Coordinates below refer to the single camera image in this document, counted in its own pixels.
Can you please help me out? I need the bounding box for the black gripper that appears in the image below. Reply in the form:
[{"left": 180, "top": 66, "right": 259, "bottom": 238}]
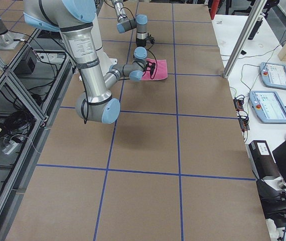
[
  {"left": 145, "top": 62, "right": 154, "bottom": 73},
  {"left": 135, "top": 38, "right": 147, "bottom": 47}
]

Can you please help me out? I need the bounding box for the pink towel with grey edge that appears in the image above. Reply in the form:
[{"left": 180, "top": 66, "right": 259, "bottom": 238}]
[{"left": 142, "top": 58, "right": 168, "bottom": 81}]

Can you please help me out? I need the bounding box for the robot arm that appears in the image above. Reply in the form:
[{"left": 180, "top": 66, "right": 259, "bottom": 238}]
[
  {"left": 24, "top": 1, "right": 148, "bottom": 124},
  {"left": 111, "top": 1, "right": 150, "bottom": 47}
]

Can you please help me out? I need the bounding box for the far teach pendant tablet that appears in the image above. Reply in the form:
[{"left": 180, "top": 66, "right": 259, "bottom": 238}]
[{"left": 260, "top": 62, "right": 286, "bottom": 90}]

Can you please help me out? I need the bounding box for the teach pendant tablet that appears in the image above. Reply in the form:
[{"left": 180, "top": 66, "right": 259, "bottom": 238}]
[
  {"left": 260, "top": 62, "right": 286, "bottom": 90},
  {"left": 249, "top": 91, "right": 286, "bottom": 124}
]

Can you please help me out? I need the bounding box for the near teach pendant tablet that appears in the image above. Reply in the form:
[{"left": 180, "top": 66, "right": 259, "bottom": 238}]
[{"left": 249, "top": 91, "right": 286, "bottom": 124}]

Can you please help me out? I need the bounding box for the black box with label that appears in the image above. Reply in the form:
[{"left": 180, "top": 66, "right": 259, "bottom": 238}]
[{"left": 248, "top": 140, "right": 280, "bottom": 180}]

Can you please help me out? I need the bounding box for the white power strip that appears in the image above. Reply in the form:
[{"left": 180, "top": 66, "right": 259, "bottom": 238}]
[{"left": 2, "top": 140, "right": 19, "bottom": 155}]

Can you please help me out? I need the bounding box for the aluminium side frame rail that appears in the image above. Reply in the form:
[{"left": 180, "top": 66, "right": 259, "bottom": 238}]
[{"left": 0, "top": 30, "right": 72, "bottom": 240}]

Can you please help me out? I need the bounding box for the aluminium frame post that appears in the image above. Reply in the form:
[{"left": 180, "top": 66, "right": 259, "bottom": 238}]
[{"left": 222, "top": 0, "right": 267, "bottom": 79}]

